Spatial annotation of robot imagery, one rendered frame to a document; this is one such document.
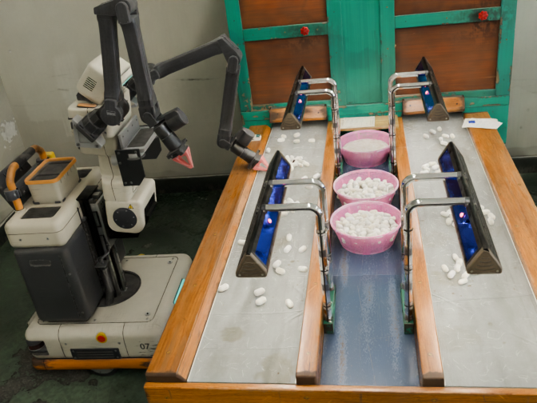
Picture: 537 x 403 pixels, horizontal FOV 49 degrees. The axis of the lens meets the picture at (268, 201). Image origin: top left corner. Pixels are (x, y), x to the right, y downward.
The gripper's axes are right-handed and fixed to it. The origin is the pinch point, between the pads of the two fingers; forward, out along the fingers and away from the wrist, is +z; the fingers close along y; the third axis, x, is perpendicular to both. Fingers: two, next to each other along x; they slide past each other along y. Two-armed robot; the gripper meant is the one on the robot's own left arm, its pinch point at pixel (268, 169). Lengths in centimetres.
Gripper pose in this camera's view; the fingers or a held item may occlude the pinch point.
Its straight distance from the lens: 272.3
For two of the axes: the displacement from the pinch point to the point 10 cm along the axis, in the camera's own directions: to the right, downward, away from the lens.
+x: -5.5, 6.9, 4.7
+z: 8.2, 5.5, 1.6
